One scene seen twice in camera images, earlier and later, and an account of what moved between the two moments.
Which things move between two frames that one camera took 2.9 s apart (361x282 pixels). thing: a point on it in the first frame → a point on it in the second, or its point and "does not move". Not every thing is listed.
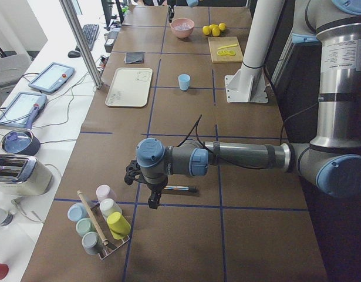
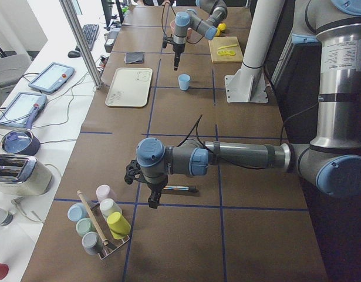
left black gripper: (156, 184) does not move
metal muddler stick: (176, 187) does not move
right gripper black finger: (171, 13) → (178, 48)
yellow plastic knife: (228, 46) does not move
